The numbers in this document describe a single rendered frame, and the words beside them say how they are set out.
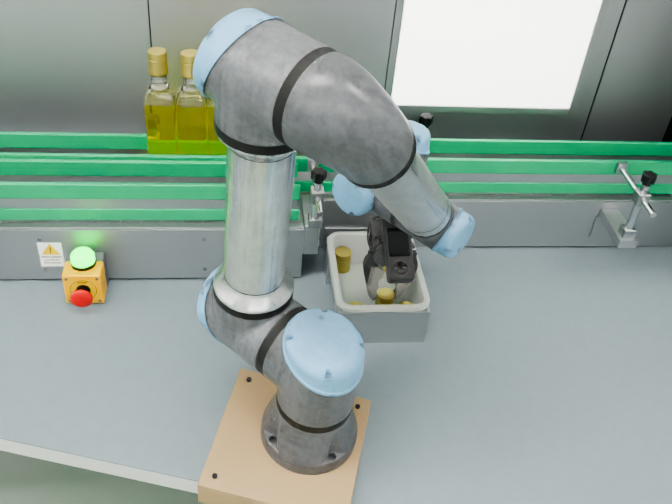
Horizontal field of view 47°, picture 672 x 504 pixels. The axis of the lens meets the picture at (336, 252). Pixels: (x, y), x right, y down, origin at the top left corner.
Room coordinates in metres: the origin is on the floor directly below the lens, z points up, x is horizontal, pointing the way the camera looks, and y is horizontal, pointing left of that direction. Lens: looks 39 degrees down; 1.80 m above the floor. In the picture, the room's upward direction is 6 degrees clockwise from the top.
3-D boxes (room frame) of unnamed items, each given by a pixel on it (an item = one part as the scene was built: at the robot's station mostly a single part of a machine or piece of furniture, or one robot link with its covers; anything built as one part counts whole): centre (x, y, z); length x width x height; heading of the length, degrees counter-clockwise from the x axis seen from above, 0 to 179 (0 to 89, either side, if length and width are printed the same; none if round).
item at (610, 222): (1.32, -0.58, 0.90); 0.17 x 0.05 x 0.23; 10
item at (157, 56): (1.29, 0.36, 1.14); 0.04 x 0.04 x 0.04
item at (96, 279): (1.07, 0.46, 0.79); 0.07 x 0.07 x 0.07; 10
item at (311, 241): (1.23, 0.05, 0.85); 0.09 x 0.04 x 0.07; 10
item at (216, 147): (1.31, 0.24, 0.99); 0.06 x 0.06 x 0.21; 10
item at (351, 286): (1.13, -0.08, 0.80); 0.22 x 0.17 x 0.09; 10
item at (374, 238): (1.12, -0.10, 0.94); 0.09 x 0.08 x 0.12; 10
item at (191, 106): (1.29, 0.30, 0.99); 0.06 x 0.06 x 0.21; 10
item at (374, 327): (1.16, -0.07, 0.79); 0.27 x 0.17 x 0.08; 10
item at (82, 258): (1.08, 0.46, 0.84); 0.04 x 0.04 x 0.03
